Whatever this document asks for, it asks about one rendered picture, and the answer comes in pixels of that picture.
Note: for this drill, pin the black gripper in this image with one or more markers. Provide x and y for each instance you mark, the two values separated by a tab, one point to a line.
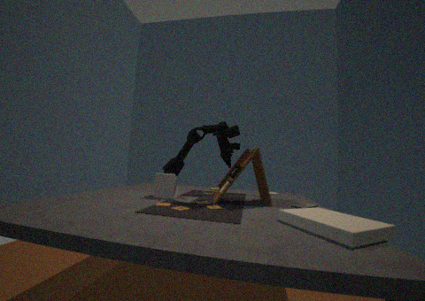
225	152

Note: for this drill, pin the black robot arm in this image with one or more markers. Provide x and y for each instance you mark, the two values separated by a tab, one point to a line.
222	131

